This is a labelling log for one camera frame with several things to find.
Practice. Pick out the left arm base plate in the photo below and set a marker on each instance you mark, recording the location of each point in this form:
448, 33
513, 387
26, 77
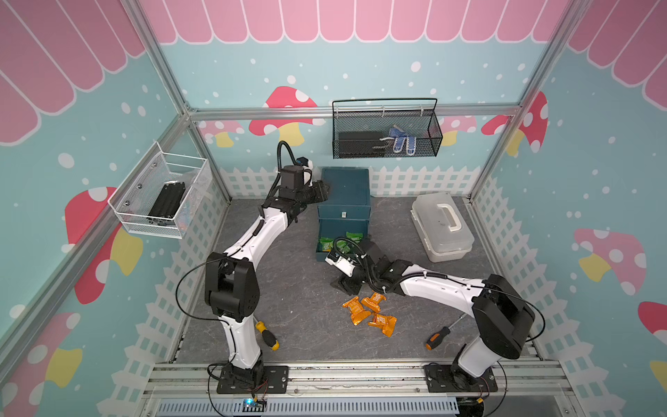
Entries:
258, 380

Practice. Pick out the green cookie packet top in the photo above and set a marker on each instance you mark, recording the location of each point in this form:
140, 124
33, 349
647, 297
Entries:
326, 244

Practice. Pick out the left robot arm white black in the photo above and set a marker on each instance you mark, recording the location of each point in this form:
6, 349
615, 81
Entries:
231, 288

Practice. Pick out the dark teal drawer cabinet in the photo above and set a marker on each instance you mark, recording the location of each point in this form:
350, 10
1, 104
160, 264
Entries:
348, 194

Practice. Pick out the yellow black screwdriver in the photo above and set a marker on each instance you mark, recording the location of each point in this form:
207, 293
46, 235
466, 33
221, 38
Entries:
267, 336

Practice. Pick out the orange cookie packet top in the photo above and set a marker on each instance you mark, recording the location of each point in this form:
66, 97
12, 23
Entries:
373, 302

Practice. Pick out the orange black screwdriver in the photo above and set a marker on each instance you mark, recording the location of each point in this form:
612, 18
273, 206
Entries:
438, 337

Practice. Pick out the black wire mesh basket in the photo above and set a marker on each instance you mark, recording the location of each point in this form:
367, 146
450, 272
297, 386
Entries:
415, 115

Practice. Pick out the black device in white basket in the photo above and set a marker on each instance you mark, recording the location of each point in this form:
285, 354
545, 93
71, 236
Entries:
167, 204

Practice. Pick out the clear plastic storage box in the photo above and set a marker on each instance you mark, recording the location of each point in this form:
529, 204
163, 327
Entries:
441, 227

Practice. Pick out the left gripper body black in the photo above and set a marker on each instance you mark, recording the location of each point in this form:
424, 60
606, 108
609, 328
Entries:
310, 195

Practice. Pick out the teal drawer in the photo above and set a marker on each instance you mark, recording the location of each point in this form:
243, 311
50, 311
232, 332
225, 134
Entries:
337, 228

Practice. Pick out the green lit circuit board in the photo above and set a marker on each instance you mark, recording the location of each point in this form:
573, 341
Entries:
254, 405

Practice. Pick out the blue white item in basket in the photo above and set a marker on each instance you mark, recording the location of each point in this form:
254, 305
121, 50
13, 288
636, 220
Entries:
400, 141

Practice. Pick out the green cookie packet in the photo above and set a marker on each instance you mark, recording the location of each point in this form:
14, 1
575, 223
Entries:
356, 237
326, 244

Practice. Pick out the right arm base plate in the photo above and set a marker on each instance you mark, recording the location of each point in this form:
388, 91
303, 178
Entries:
446, 379

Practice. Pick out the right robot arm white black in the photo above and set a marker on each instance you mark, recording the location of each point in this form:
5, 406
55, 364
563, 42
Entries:
504, 319

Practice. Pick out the white wire wall basket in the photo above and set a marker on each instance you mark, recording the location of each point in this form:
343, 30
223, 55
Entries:
133, 200

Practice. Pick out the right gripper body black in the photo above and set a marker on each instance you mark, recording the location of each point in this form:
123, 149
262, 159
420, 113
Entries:
357, 278

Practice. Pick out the black box in mesh basket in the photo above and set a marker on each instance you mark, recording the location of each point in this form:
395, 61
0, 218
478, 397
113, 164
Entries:
360, 144

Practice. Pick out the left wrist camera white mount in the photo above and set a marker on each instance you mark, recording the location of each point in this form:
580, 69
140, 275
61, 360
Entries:
308, 167

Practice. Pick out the orange cookie packet bottom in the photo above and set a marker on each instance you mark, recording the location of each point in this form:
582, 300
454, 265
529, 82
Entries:
385, 323

